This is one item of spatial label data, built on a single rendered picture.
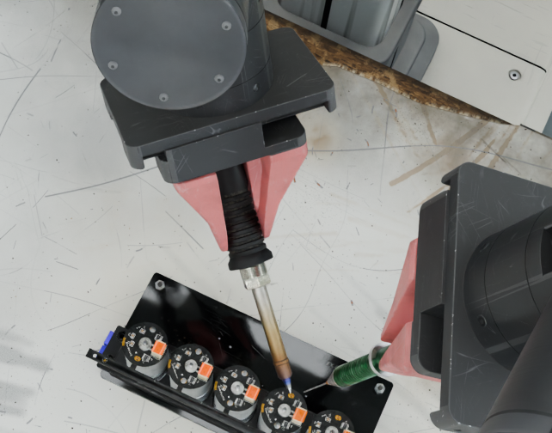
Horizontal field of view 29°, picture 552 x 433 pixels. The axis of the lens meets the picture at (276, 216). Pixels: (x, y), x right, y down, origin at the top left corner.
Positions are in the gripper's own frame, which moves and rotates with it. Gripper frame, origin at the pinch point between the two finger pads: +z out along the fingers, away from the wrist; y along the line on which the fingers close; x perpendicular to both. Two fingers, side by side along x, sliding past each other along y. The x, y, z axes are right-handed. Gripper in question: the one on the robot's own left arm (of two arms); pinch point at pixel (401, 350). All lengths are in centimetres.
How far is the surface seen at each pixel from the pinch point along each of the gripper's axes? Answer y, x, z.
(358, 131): -19.6, 5.1, 16.3
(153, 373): -0.8, -6.4, 16.5
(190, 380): -0.1, -5.1, 13.6
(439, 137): -19.8, 10.1, 14.4
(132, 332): -2.4, -8.3, 15.0
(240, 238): -6.9, -5.1, 8.8
